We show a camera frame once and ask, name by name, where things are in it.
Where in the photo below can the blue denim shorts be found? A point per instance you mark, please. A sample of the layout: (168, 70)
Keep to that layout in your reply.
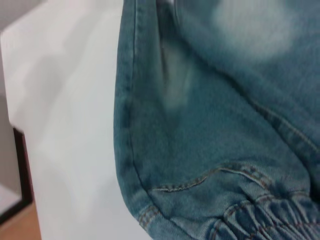
(212, 112)

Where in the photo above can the black metal frame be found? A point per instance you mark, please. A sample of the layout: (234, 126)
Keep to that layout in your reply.
(23, 175)

